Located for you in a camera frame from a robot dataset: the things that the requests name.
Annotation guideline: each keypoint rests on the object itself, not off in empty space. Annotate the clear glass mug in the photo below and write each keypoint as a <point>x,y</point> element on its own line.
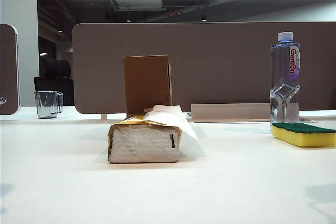
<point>47,103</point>

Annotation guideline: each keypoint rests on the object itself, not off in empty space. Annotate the gold tissue pack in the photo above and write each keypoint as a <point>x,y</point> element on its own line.
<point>141,148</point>

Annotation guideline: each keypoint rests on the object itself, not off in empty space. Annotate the clear plastic hook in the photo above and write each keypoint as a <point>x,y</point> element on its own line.
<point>2,100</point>

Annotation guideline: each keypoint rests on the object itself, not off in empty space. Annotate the white tissue sheet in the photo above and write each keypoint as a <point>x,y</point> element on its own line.
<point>168,115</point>

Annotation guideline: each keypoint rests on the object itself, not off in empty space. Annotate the brown fabric desk partition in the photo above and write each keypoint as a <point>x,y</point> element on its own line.
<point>8,64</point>
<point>223,64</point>

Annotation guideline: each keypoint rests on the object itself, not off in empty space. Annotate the yellow sponge with green scourer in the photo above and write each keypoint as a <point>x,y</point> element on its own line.
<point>302,138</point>

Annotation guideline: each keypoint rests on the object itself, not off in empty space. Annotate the clear plastic water bottle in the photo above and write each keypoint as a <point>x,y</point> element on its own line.
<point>284,64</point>

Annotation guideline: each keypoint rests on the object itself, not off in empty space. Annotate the brown cardboard box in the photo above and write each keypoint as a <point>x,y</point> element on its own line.
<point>147,82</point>

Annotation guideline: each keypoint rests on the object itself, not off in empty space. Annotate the black office chair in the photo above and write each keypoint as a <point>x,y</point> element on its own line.
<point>52,66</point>

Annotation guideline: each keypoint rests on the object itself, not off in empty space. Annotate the white partition foot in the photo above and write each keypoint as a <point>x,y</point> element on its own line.
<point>104,116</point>

